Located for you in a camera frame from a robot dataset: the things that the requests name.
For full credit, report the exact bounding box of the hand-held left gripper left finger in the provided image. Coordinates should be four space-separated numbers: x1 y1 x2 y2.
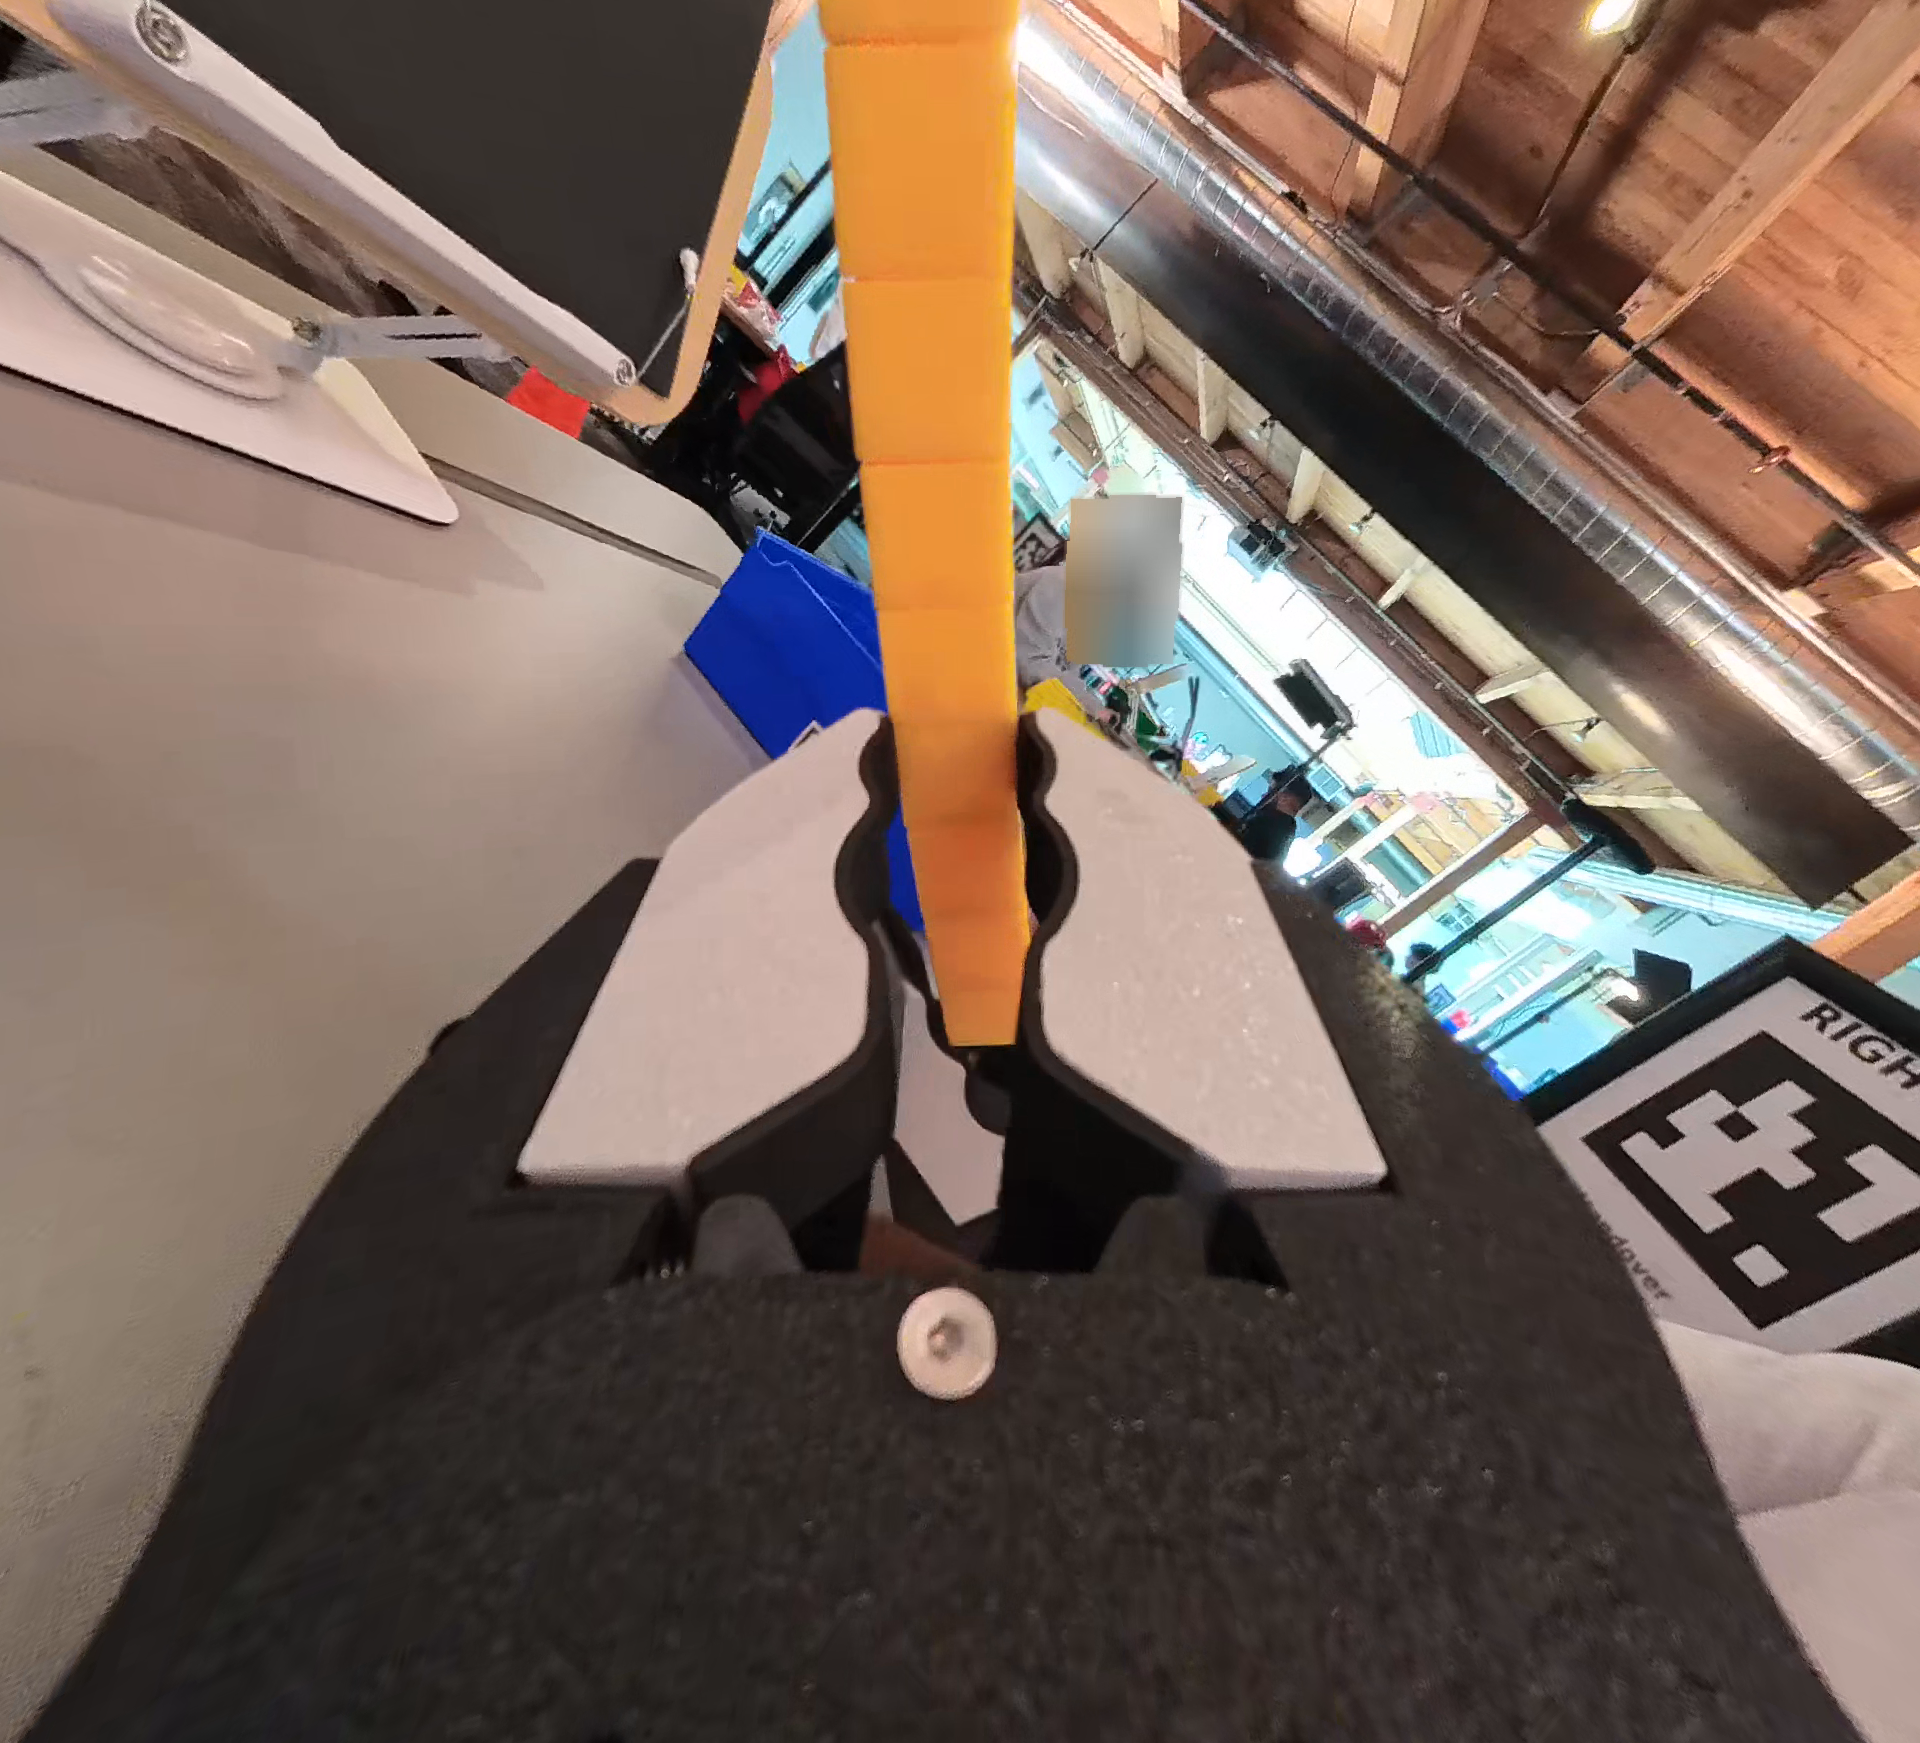
513 707 909 1271

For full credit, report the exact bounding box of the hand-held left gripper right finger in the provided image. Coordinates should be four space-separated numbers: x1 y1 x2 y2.
987 711 1393 1274

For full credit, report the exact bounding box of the blue plastic bin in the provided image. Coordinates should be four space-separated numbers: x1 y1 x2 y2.
685 527 924 934

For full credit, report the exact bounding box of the yellow block stick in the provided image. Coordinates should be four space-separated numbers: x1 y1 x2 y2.
805 0 1034 1042

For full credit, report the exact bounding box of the black framed marker sign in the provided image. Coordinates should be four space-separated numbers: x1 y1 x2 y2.
1523 939 1920 1354

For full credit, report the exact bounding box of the black wooden book stand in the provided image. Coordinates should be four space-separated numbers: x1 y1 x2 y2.
0 0 812 530

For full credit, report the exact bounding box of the black rectangular duct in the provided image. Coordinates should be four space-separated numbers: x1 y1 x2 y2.
1020 123 1920 912

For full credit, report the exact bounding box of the silver ventilation duct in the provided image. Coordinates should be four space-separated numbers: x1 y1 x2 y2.
1016 10 1920 844

